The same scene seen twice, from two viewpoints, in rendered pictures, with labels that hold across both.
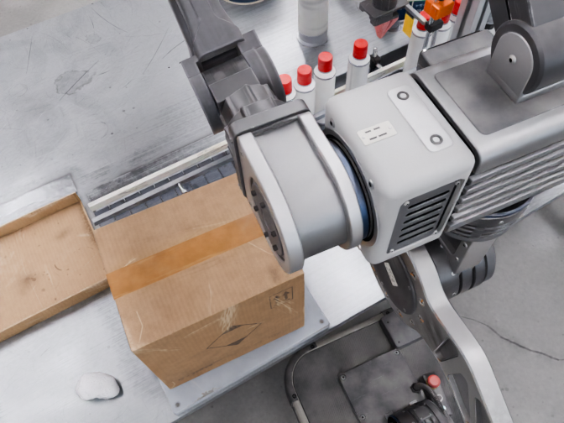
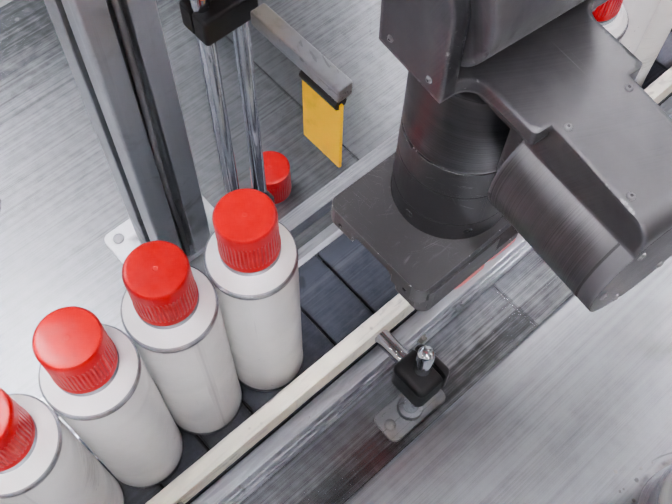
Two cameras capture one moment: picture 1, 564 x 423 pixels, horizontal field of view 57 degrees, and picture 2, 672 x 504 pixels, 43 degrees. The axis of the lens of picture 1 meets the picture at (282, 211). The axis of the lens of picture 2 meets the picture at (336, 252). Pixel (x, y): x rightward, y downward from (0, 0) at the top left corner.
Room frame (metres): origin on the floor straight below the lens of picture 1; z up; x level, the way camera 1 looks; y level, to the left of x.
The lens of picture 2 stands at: (1.23, -0.39, 1.46)
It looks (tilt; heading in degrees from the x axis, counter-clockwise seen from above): 62 degrees down; 163
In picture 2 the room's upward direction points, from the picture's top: 2 degrees clockwise
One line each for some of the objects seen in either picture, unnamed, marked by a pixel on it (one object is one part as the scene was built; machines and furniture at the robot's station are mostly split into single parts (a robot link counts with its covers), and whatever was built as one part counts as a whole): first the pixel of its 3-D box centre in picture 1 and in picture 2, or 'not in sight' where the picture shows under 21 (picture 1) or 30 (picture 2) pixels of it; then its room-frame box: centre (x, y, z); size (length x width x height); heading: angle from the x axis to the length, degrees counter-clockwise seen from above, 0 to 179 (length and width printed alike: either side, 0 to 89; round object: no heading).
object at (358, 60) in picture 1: (357, 75); not in sight; (0.93, -0.21, 0.98); 0.05 x 0.05 x 0.20
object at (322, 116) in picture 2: (408, 23); (322, 118); (0.97, -0.32, 1.09); 0.03 x 0.01 x 0.06; 26
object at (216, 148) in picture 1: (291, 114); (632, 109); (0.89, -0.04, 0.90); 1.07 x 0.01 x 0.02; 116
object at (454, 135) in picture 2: not in sight; (487, 93); (1.04, -0.27, 1.19); 0.07 x 0.06 x 0.07; 20
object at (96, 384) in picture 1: (96, 387); not in sight; (0.26, 0.40, 0.85); 0.08 x 0.07 x 0.04; 50
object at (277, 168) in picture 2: not in sight; (270, 177); (0.84, -0.33, 0.85); 0.03 x 0.03 x 0.03
